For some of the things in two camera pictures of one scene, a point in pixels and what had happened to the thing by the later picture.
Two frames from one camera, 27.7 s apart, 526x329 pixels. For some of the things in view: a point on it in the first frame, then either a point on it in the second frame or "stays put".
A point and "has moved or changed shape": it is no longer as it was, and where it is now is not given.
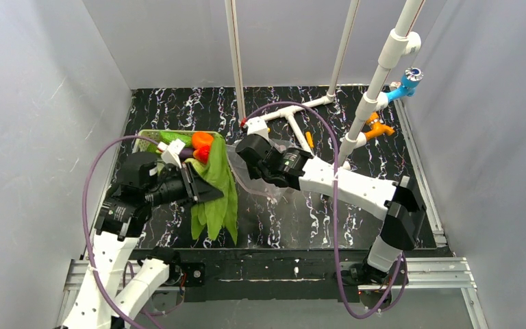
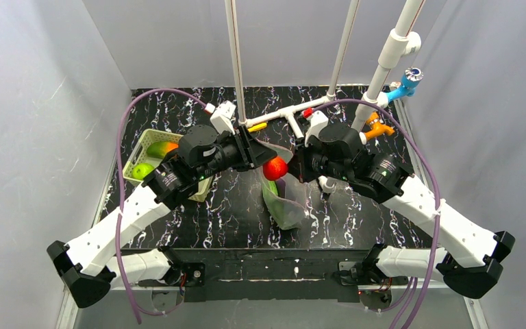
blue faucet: x=411 y=79 stays put
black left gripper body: x=190 y=184 to x=245 y=148
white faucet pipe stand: x=373 y=99 stays put
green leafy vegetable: x=219 y=173 to x=277 y=206
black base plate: x=267 y=275 stays put
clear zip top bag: x=240 y=167 has moved or changed shape
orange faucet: x=378 y=127 stays put
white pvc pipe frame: x=291 y=112 stays put
